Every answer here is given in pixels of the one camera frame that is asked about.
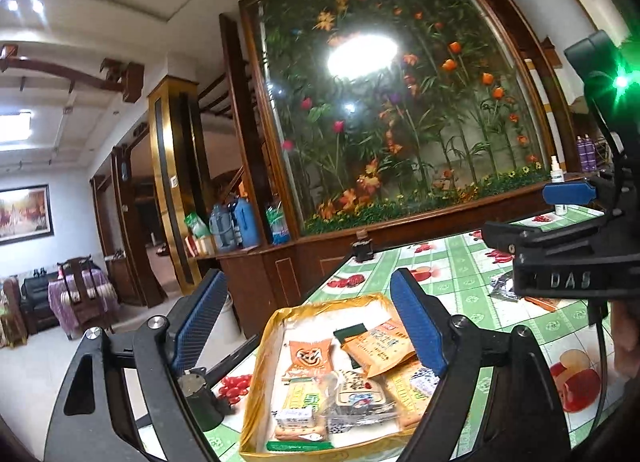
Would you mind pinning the carved wooden beam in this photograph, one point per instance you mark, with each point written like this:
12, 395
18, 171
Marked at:
75, 73

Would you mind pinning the wooden chair with cloth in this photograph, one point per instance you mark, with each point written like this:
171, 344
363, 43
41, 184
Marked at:
82, 304

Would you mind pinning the white tray with yellow rim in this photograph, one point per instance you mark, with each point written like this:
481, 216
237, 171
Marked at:
310, 322

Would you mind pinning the green white plastic bag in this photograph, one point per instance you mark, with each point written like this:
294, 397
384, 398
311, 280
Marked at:
277, 224

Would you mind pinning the black cylinder stand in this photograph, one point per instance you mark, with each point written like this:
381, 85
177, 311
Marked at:
200, 399

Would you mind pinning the ceiling light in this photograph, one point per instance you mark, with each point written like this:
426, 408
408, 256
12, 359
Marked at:
14, 128

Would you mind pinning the white spray bottle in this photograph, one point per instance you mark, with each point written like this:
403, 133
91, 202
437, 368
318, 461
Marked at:
556, 177

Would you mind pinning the green white packet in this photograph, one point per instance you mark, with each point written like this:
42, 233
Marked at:
197, 226

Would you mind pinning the glass flower display case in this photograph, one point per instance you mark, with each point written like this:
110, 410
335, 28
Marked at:
400, 92

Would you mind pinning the wooden armchair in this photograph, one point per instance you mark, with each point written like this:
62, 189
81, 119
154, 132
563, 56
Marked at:
10, 314

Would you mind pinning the small black box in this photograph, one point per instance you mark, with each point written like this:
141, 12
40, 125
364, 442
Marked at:
361, 248

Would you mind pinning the framed painting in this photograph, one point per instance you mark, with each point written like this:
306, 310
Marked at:
22, 214

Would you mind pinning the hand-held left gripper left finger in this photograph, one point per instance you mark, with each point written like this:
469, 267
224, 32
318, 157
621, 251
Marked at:
200, 322

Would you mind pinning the orange sandwich cracker packet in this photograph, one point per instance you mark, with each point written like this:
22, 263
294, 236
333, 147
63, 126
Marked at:
380, 347

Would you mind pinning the person's right hand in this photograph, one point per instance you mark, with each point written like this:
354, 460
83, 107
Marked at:
627, 342

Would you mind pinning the silver foil packet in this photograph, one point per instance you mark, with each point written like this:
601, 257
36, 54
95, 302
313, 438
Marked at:
505, 289

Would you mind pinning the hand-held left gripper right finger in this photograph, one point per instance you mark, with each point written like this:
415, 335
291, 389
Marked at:
417, 322

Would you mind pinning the orange round-logo packet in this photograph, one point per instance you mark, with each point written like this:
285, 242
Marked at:
540, 305
307, 357

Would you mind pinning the blue thermos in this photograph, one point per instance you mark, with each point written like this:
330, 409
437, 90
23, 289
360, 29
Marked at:
246, 222

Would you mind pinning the dark green packet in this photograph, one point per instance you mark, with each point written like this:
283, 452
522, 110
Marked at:
344, 334

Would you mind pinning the cracker packet green yellow label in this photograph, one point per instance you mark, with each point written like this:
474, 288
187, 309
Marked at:
405, 399
300, 394

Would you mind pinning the clear packet with cartoon label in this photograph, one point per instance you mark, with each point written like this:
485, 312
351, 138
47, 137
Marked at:
357, 389

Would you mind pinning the golden pillar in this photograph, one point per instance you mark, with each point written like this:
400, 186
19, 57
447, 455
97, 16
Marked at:
175, 182

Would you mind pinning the green fruit-print tablecloth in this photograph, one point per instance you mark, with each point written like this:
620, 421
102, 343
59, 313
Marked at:
465, 282

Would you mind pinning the black sofa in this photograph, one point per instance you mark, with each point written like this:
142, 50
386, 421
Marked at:
36, 299

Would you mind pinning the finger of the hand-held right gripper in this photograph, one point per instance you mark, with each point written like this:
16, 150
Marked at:
565, 193
550, 237

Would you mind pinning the wooden sideboard cabinet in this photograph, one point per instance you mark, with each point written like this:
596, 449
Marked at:
270, 277

